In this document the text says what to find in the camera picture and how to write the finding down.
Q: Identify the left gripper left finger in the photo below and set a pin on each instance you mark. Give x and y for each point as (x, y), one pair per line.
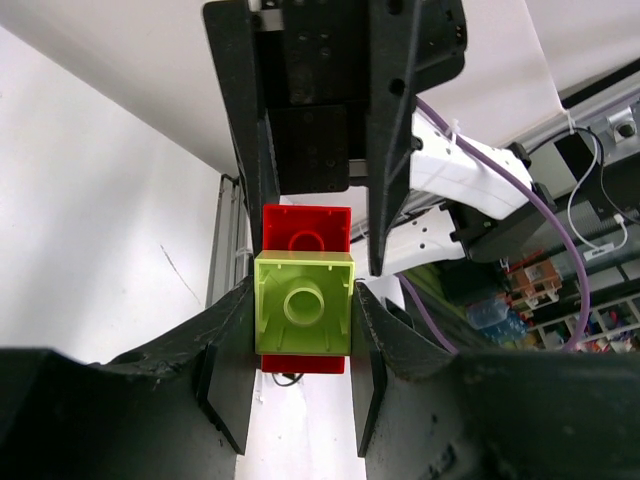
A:
(177, 407)

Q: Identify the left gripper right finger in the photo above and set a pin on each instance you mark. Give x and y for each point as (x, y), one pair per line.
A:
(421, 413)

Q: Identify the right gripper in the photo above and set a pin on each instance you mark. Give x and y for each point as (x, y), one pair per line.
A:
(340, 80)

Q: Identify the small lime lego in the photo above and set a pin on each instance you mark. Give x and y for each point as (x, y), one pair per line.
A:
(303, 302)

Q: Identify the red arch lego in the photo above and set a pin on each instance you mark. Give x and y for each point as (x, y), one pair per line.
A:
(305, 228)

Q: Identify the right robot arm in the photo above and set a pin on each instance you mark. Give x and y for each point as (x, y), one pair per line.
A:
(454, 168)

